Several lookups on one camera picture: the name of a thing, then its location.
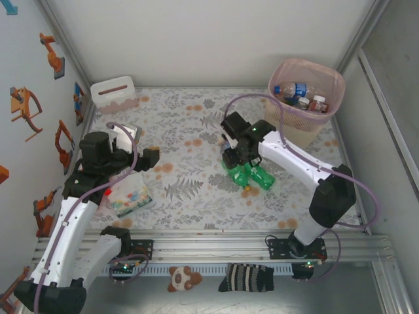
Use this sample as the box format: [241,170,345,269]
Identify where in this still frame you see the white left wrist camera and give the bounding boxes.
[113,123,143,151]

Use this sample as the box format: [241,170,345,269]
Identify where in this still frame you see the Pepsi label plastic bottle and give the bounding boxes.
[273,82,310,101]

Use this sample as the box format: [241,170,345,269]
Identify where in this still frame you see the aluminium frame post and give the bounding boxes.
[336,0,393,75]
[38,0,98,114]

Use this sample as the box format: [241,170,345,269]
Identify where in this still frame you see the blue orange wall sticker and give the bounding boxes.
[73,81,86,127]

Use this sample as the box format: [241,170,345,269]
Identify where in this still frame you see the pink laundry basket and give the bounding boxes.
[267,58,347,124]

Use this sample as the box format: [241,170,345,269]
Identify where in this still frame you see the small LED circuit board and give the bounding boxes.
[296,260,323,271]
[111,261,140,275]

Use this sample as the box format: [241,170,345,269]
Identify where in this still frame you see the aluminium front rails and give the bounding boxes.
[32,228,397,266]

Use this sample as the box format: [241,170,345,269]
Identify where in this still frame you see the gray framed side panel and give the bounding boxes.
[358,0,419,203]

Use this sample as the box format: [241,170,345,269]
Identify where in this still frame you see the pink tissue box white lid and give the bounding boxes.
[90,75,139,115]

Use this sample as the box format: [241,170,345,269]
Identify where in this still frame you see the white slotted cable duct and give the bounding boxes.
[98,263,294,278]

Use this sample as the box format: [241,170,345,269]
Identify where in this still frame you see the beige plastic waste bin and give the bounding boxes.
[263,58,347,148]

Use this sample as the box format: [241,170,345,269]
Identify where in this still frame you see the green plastic bottle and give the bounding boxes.
[222,160,253,191]
[244,163,276,190]

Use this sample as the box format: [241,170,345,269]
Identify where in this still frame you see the red label bottle white cap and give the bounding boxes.
[309,94,330,114]

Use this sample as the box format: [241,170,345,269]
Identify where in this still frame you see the colourful soft tissue pack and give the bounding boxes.
[100,172,155,219]

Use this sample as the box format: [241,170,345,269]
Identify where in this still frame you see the black striped sock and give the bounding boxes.
[217,263,275,294]

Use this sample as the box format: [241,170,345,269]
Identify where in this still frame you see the brown white panda plush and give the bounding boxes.
[167,265,204,294]

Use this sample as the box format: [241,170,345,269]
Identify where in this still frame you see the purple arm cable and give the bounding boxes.
[32,121,147,314]
[225,93,382,285]

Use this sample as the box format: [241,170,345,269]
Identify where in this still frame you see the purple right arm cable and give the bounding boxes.
[225,93,382,285]

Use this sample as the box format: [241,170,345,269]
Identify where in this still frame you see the floral table cloth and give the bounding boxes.
[64,85,364,232]

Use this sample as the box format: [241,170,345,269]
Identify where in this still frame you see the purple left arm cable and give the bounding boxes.
[32,121,147,314]

